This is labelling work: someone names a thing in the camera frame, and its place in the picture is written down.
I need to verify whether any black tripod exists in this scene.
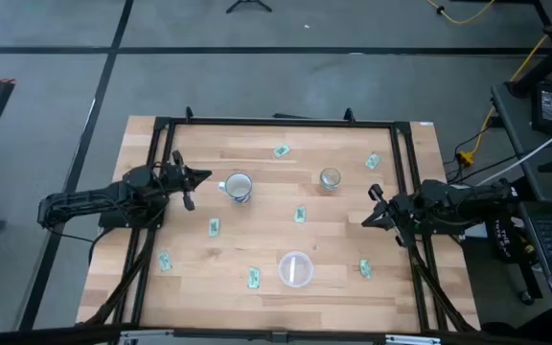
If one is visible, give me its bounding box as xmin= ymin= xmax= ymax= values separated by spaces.
xmin=225 ymin=0 xmax=273 ymax=14

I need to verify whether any blue white floral mug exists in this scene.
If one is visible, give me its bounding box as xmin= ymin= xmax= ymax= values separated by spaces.
xmin=217 ymin=172 xmax=254 ymax=206

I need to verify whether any black printed tote bag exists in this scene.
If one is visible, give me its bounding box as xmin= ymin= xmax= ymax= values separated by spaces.
xmin=484 ymin=215 xmax=531 ymax=265

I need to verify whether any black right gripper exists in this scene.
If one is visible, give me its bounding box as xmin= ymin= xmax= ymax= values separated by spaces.
xmin=360 ymin=183 xmax=419 ymax=249

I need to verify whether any black power adapter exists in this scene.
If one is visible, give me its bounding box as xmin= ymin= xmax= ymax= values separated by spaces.
xmin=530 ymin=81 xmax=552 ymax=135

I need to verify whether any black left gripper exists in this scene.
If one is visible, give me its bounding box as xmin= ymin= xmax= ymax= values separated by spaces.
xmin=162 ymin=149 xmax=213 ymax=213

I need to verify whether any clear drinking glass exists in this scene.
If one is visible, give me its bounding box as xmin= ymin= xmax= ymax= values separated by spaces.
xmin=319 ymin=167 xmax=342 ymax=193

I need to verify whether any black aluminium table frame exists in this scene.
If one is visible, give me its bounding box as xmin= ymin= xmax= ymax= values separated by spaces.
xmin=75 ymin=105 xmax=482 ymax=336

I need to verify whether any yellow cable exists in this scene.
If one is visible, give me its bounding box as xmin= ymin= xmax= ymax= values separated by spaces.
xmin=424 ymin=0 xmax=496 ymax=26

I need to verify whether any black frame crossbeam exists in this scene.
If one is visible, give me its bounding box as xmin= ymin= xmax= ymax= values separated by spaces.
xmin=0 ymin=324 xmax=552 ymax=345

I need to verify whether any clear round plastic container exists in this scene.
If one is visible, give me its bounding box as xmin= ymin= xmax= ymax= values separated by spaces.
xmin=277 ymin=250 xmax=315 ymax=289

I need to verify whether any black stand leg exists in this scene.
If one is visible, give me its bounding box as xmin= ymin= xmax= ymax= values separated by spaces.
xmin=504 ymin=0 xmax=552 ymax=100

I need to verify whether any yellow extension cord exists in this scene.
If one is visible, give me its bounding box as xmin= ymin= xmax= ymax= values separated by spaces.
xmin=457 ymin=0 xmax=552 ymax=168

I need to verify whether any silver metal bracket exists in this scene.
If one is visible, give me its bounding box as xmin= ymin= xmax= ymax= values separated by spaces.
xmin=120 ymin=329 xmax=174 ymax=345
xmin=384 ymin=333 xmax=443 ymax=345

